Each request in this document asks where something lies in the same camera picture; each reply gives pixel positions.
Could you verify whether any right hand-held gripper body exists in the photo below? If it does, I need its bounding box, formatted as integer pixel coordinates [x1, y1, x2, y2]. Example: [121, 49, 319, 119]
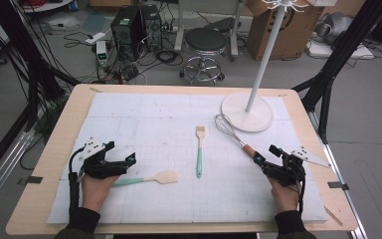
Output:
[263, 146, 332, 187]

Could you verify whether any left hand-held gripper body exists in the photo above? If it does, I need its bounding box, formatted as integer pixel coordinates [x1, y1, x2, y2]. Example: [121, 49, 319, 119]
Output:
[79, 137, 128, 180]

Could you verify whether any wooden-handled metal whisk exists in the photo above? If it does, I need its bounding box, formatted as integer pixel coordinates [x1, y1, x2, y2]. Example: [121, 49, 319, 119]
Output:
[214, 114, 257, 159]

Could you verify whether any wooden spatula with green handle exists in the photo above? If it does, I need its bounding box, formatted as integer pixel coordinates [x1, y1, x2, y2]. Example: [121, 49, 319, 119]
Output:
[111, 169, 179, 187]

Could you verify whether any white hook stand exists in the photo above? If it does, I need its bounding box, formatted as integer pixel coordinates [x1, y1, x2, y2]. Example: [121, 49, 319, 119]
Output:
[221, 0, 309, 133]

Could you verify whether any pastry brush with green handle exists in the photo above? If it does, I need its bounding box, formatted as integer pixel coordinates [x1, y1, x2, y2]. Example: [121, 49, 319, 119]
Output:
[195, 124, 207, 179]

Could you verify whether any person's right hand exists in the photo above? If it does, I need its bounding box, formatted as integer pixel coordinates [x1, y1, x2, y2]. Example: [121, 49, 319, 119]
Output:
[268, 177, 301, 215]

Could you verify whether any person's left hand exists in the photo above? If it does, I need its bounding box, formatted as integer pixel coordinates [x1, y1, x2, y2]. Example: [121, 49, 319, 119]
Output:
[81, 174, 120, 213]

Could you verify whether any black tape strip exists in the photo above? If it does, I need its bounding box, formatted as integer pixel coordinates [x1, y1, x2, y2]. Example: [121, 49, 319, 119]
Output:
[17, 175, 44, 186]
[327, 181, 350, 191]

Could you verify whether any white grid foam mat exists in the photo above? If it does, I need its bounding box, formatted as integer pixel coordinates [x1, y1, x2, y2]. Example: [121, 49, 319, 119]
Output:
[46, 92, 329, 225]

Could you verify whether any long brown tape strip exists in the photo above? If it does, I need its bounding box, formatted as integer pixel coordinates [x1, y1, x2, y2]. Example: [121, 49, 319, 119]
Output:
[323, 205, 344, 227]

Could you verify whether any white device with display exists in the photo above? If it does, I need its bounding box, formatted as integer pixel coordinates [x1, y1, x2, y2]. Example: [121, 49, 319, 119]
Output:
[95, 40, 109, 68]

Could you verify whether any white power strip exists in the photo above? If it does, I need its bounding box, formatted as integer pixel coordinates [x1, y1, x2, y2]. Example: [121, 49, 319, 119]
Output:
[85, 32, 107, 46]

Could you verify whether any white flat board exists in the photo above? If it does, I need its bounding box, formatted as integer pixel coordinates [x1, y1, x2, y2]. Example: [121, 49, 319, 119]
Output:
[306, 39, 376, 61]

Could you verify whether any large black computer tower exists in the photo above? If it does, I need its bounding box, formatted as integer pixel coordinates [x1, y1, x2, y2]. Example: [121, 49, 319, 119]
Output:
[109, 5, 147, 63]

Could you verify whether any brown cardboard box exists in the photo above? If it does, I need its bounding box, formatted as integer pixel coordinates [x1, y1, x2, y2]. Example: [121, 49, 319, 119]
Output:
[247, 0, 326, 62]

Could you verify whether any white table leg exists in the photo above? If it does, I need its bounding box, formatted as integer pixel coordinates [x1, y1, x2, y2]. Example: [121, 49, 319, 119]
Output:
[173, 0, 185, 53]
[229, 0, 247, 58]

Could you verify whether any slim black computer tower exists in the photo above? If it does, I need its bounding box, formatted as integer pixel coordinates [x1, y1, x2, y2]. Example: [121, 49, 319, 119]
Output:
[140, 3, 163, 53]

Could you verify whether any black round stool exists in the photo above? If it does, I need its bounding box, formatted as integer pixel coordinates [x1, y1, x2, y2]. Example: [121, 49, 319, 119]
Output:
[179, 27, 228, 88]

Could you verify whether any silver grey appliance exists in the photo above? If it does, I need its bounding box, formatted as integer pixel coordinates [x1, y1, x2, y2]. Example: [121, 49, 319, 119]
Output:
[314, 12, 354, 45]

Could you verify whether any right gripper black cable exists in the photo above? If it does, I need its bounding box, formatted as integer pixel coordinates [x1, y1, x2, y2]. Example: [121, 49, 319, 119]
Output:
[295, 178, 308, 217]

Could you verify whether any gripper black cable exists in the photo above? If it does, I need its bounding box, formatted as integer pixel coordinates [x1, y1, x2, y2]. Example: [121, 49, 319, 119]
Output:
[68, 147, 87, 217]
[295, 178, 308, 217]

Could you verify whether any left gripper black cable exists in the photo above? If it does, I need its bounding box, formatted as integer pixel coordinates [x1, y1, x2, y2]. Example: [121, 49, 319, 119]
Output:
[68, 147, 87, 217]

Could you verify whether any aluminium rail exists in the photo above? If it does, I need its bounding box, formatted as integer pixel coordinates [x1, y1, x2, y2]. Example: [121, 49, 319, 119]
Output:
[0, 127, 36, 218]
[306, 111, 369, 239]

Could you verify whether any coiled black cable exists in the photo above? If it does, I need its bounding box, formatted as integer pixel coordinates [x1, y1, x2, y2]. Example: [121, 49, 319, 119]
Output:
[153, 49, 184, 67]

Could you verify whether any black metal frame stand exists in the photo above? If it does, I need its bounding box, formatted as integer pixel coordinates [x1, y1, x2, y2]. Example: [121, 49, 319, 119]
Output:
[291, 0, 382, 145]
[0, 0, 81, 132]

